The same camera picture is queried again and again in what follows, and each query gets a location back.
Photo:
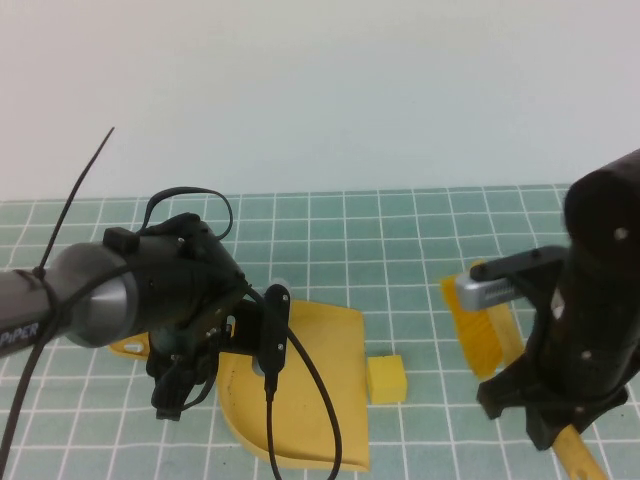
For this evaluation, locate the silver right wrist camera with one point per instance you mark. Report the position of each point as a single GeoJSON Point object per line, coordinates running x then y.
{"type": "Point", "coordinates": [475, 295]}

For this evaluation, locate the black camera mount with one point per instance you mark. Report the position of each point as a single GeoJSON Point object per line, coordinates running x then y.
{"type": "Point", "coordinates": [274, 325]}
{"type": "Point", "coordinates": [520, 262]}

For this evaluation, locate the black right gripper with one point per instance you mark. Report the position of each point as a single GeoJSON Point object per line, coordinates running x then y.
{"type": "Point", "coordinates": [585, 340]}

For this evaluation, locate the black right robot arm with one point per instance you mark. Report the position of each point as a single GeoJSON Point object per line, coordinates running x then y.
{"type": "Point", "coordinates": [605, 200]}

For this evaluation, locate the yellow hand brush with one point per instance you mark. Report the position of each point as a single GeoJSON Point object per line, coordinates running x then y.
{"type": "Point", "coordinates": [480, 345]}

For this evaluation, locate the yellow plastic dustpan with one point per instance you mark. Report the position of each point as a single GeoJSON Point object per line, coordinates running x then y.
{"type": "Point", "coordinates": [310, 380]}

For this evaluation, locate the yellow foam cube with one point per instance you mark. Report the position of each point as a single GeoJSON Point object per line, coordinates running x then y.
{"type": "Point", "coordinates": [386, 380]}

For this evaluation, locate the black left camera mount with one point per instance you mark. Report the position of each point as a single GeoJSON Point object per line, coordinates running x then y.
{"type": "Point", "coordinates": [274, 325]}

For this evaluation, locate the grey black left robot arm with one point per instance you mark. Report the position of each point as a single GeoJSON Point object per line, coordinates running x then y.
{"type": "Point", "coordinates": [75, 300]}

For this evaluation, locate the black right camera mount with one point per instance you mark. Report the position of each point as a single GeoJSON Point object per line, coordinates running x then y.
{"type": "Point", "coordinates": [520, 262]}

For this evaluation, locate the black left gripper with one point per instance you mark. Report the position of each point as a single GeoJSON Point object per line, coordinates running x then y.
{"type": "Point", "coordinates": [195, 345]}

